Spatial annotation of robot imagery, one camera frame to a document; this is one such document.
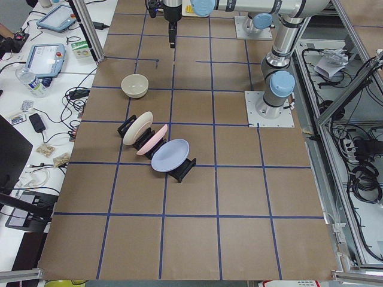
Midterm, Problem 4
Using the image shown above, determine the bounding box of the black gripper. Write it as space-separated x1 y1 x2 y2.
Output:
145 0 182 48

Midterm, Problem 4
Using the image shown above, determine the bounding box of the blue plate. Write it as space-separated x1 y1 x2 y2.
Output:
151 139 189 172

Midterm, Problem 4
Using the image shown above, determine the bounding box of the cream plate in rack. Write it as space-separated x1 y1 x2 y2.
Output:
123 111 153 145

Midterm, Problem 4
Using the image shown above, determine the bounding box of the pink plate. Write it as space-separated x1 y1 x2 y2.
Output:
136 124 168 155

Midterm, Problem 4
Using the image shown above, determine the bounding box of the black plate rack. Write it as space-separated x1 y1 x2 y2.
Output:
117 115 196 182

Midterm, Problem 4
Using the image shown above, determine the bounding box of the white rectangular tray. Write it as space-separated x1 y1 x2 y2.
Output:
182 5 200 17

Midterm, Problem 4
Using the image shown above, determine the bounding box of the cream white bowl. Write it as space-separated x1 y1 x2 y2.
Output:
121 74 149 99

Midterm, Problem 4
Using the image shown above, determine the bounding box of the green white box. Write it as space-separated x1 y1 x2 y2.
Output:
71 41 92 59

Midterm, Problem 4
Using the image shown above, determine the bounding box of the blue teach pendant far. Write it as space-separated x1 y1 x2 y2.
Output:
37 5 76 33

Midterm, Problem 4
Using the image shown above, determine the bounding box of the blue teach pendant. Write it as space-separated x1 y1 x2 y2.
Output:
26 43 66 78
37 5 76 33

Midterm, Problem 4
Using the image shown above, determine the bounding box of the blue teach pendant near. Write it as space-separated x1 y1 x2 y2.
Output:
26 43 66 78

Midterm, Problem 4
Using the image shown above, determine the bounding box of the clear water bottle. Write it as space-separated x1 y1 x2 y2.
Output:
16 66 47 98

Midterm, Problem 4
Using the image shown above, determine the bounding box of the black power brick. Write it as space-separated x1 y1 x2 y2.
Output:
29 113 46 133

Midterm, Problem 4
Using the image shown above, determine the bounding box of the black monitor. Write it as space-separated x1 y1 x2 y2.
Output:
0 116 33 194

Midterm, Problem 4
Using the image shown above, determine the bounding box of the white power strip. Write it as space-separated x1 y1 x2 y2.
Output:
342 133 356 163

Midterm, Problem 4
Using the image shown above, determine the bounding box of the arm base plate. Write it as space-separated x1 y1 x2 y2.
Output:
235 13 273 41
245 91 294 128

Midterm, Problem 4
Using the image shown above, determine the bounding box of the aluminium frame post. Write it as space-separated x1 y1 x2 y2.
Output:
68 0 105 63

